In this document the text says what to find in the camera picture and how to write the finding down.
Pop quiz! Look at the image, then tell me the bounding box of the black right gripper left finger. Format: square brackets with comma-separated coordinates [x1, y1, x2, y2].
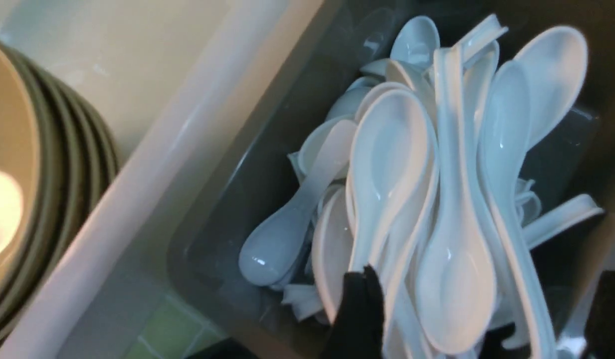
[321, 265, 385, 359]

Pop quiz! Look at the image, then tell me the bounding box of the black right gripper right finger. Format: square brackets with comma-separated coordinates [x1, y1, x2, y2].
[582, 271, 615, 359]

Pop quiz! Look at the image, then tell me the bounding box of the stack of beige noodle bowls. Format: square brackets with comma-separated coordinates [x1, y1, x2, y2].
[0, 41, 120, 348]

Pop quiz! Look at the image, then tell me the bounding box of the pile of white soup spoons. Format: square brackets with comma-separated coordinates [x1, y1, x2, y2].
[237, 14, 603, 359]

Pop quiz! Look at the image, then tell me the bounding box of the grey plastic spoon bin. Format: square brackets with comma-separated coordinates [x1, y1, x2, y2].
[167, 0, 615, 359]

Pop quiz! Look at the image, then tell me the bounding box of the green checkered tablecloth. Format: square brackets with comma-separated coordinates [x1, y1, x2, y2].
[123, 293, 228, 359]

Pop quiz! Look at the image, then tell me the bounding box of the large white plastic tub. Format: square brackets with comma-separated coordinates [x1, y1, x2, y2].
[0, 0, 341, 359]

